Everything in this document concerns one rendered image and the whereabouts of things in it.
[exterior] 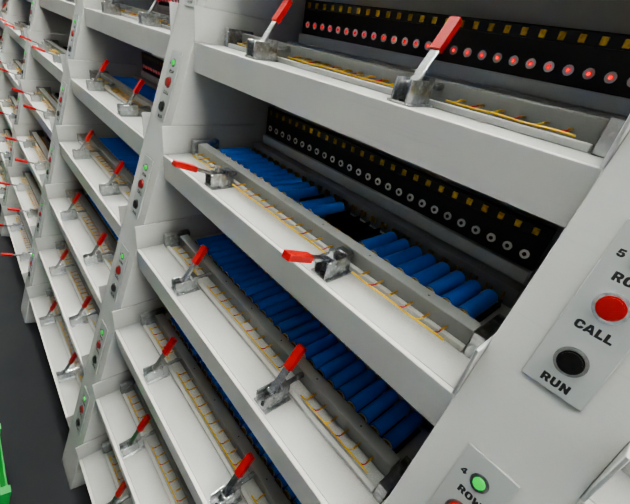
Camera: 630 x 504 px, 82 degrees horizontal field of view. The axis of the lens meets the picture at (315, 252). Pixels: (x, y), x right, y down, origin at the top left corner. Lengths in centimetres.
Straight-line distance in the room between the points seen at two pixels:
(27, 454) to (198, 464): 71
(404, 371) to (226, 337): 31
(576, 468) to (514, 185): 20
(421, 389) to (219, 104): 60
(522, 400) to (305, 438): 27
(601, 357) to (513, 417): 7
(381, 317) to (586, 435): 18
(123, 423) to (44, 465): 37
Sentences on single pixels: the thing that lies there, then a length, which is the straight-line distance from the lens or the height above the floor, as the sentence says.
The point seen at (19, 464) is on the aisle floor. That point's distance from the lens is 131.
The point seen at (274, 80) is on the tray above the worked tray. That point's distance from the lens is 52.
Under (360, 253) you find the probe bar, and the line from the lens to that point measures 42.
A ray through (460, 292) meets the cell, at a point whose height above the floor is 94.
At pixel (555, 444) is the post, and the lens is 33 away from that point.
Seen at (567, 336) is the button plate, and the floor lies 98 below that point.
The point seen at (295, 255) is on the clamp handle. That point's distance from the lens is 35.
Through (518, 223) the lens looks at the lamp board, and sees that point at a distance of 47.
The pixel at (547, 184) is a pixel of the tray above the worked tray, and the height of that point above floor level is 106.
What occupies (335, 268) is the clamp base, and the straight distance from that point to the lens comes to 40.
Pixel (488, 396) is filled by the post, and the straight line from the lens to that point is 33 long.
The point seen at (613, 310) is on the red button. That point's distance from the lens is 29.
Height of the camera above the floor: 103
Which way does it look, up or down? 17 degrees down
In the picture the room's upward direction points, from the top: 24 degrees clockwise
